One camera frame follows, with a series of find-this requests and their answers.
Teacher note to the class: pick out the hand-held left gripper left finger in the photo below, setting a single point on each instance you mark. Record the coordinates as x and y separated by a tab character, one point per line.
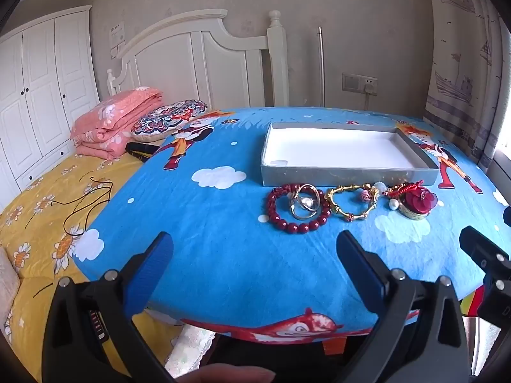
149	271

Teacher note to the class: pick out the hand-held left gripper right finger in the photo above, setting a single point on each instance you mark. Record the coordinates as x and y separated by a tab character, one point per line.
361	265

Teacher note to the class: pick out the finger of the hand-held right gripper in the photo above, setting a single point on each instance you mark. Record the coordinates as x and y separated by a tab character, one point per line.
507	215
479	247

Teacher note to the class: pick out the gold bamboo bangle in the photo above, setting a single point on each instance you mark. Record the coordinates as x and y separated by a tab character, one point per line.
339	209

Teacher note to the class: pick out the plain gold bangle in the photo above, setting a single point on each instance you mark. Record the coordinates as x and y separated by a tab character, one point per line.
413	214

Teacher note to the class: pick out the red flower hair clip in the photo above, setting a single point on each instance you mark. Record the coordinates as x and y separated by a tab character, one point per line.
419	200

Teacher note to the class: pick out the red hoop earring with pearl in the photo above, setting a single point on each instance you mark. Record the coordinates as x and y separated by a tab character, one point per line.
405	189

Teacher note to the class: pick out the grey shallow cardboard box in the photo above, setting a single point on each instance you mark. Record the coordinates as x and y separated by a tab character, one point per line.
339	153

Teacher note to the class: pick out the person's left hand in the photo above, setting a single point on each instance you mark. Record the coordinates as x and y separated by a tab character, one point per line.
231	374

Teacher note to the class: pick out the rainbow striped cloth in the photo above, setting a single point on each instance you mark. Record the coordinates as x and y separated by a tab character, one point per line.
471	303

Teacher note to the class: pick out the pink knot jade charm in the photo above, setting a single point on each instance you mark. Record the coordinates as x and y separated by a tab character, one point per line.
366	196

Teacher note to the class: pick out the blue cartoon printed blanket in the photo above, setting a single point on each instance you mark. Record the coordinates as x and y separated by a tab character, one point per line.
223	247

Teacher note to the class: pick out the white lace cloth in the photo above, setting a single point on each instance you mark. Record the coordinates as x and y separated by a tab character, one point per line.
187	347

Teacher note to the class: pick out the yellow flower bed sheet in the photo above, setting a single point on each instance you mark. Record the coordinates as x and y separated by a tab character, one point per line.
40	227

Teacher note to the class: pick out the pink folded quilt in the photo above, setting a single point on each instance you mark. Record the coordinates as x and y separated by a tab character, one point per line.
111	123

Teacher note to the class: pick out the ship printed curtain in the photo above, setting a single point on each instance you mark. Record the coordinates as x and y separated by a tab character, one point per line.
467	68

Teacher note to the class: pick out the patterned round pillow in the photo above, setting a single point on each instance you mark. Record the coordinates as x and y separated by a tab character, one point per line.
167	117

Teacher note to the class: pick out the metal pole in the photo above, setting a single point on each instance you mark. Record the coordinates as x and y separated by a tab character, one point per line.
321	68

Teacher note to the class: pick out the white wardrobe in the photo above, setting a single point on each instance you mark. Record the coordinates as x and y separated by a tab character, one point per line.
40	87

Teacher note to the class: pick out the white wooden headboard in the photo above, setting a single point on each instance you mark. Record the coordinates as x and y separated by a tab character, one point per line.
223	64

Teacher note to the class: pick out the beige wall switch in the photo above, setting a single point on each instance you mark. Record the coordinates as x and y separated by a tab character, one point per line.
351	81

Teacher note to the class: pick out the beige wall socket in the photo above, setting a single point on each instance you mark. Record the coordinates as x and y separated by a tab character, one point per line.
364	80

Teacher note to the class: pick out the white paper wall notice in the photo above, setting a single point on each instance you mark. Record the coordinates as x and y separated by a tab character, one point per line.
117	40

